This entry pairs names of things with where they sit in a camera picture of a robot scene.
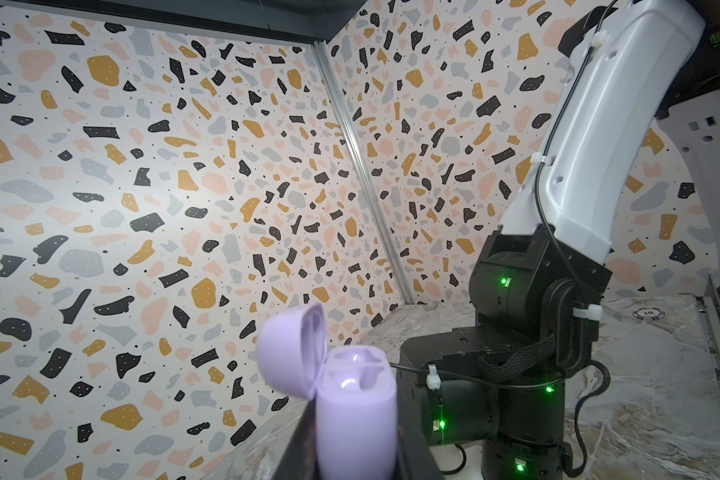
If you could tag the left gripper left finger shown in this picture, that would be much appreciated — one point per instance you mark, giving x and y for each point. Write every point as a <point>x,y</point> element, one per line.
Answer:
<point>299,461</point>

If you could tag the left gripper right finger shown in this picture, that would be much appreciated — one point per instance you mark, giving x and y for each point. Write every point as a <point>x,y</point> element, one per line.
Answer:
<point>414,458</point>

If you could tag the purple earbud charging case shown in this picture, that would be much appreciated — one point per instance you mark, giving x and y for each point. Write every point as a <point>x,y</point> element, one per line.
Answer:
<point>353,389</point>

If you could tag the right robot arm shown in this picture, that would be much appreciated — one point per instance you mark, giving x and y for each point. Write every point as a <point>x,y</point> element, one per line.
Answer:
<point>539,279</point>

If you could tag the small round table sticker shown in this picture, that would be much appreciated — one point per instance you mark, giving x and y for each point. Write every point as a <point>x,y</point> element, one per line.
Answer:
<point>648,314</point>

